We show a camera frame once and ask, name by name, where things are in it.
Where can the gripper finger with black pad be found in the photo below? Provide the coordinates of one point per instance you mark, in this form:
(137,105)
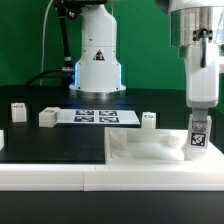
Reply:
(199,119)

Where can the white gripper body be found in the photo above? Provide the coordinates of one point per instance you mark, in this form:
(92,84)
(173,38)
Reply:
(202,84)

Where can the white square table top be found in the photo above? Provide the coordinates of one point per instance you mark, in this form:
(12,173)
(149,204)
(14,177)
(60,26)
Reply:
(136,146)

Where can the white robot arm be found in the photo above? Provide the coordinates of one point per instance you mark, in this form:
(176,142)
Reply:
(197,29)

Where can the white sheet with fiducial tags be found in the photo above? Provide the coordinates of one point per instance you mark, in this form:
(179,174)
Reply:
(85,116)

